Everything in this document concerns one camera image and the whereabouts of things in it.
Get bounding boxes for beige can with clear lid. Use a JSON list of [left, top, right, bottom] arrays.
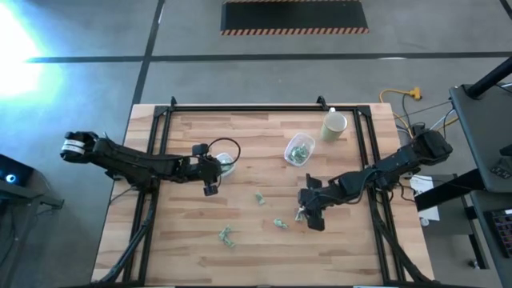
[[320, 106, 348, 142]]

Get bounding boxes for black device with blue light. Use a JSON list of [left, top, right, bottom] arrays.
[[0, 154, 36, 189]]

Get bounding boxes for dark grey low desk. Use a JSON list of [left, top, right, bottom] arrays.
[[466, 189, 512, 288]]

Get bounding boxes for black keypad device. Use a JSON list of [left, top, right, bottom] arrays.
[[490, 154, 512, 180]]

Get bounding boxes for black desk leg beam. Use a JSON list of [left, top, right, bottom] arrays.
[[414, 167, 487, 212]]

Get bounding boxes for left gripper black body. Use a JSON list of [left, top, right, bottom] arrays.
[[186, 142, 222, 198]]

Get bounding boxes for black pole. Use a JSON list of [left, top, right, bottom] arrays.
[[465, 55, 512, 100]]

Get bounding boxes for black keyboard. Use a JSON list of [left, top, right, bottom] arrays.
[[486, 207, 512, 259]]

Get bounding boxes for black aluminium table frame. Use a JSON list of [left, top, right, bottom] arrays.
[[95, 95, 435, 287]]

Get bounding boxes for black hazard-striped floor mat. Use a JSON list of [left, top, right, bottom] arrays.
[[220, 0, 370, 36]]

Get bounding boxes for small clear plastic container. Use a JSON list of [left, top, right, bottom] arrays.
[[214, 152, 238, 178]]

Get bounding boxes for white paper sheet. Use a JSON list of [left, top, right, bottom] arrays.
[[410, 174, 441, 223]]

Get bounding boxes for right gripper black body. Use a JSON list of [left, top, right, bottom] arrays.
[[306, 174, 334, 233]]

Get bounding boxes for large clear plastic container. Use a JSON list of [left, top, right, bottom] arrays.
[[283, 132, 316, 167]]

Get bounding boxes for black looped wrist cable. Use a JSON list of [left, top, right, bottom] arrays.
[[206, 137, 242, 166]]

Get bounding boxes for yellow extension cord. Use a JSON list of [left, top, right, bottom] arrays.
[[378, 86, 460, 137]]

